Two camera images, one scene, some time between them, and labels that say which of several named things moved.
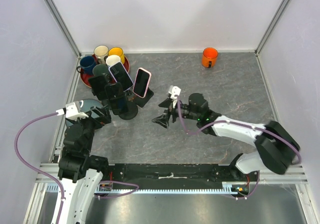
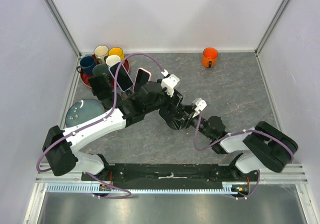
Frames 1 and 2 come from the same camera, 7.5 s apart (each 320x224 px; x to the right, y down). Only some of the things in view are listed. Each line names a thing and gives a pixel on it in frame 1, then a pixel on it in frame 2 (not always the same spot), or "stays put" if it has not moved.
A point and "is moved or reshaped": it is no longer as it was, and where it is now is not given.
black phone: x=98 y=84 stays put
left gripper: x=105 y=118 to x=169 y=103
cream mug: x=100 y=51 stays put
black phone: x=114 y=90 is moved or reshaped
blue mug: x=87 y=63 stays put
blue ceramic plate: x=87 y=104 stays put
